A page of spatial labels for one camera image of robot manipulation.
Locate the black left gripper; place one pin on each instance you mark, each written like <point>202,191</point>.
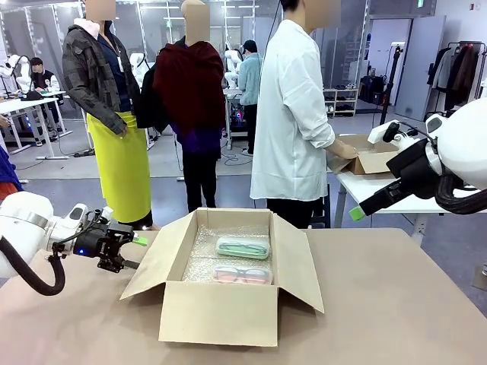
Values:
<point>106,243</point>

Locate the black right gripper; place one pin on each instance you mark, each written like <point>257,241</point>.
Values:
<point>416,171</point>

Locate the small cardboard box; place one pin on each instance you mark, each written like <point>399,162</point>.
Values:
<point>371,161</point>

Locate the mint green glasses case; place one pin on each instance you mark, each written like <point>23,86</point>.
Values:
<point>243,249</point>

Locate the pink glasses case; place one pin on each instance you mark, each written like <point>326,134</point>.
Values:
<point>243,275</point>

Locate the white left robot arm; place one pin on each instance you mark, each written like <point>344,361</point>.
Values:
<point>26,228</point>

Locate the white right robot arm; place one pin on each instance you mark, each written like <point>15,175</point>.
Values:
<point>464,140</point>

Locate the person's right forearm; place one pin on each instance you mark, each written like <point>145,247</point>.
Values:
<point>323,138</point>

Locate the person's right hand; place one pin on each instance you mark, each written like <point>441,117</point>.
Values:
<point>345,150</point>

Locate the white side table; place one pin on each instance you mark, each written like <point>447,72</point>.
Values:
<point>373,190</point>

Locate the black step stool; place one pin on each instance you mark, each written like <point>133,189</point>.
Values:
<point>321,213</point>

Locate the clear bubble wrap sheet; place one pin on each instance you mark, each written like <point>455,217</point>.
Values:
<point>205,258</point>

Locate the mannequin with yellow apron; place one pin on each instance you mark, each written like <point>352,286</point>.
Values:
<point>114,152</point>

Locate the white shoe shelf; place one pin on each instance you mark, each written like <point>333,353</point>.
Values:
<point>342,100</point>

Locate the large open cardboard box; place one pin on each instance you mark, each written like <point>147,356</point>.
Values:
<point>220,315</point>

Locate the black suitcase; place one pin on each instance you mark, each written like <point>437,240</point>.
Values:
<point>371,89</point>

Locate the black tripod stand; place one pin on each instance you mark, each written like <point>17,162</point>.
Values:
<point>393,76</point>

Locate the person in white coat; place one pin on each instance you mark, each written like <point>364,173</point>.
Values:
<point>289,114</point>

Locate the grey flat box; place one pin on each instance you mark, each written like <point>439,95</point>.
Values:
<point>480,277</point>

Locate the clothes rack with coats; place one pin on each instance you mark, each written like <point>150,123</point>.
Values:
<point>460,68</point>

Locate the mannequin with red shawl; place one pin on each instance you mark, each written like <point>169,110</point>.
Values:
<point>190,99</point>

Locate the white background workbench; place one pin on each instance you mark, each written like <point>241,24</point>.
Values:
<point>236,114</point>

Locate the person in light blue jacket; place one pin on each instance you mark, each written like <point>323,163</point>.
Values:
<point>249,83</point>

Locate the white background desk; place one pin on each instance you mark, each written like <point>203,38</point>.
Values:
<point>26,104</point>

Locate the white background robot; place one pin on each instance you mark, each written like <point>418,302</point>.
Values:
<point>17,72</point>
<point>137,66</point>

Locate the seated person in black jacket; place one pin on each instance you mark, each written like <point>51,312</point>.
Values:
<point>43,78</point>

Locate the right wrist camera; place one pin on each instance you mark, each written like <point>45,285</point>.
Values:
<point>386,131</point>

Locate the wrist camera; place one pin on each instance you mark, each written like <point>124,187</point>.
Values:
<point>386,131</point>
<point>76,214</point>

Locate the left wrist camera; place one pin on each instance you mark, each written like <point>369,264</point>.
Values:
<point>76,214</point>

